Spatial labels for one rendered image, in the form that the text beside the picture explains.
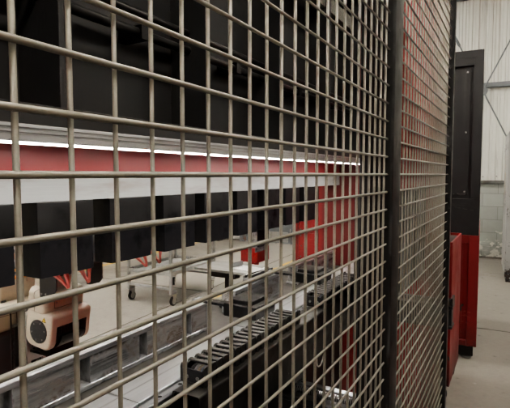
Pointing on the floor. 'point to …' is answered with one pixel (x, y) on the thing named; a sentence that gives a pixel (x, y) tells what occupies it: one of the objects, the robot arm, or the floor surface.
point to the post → (393, 148)
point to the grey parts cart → (165, 274)
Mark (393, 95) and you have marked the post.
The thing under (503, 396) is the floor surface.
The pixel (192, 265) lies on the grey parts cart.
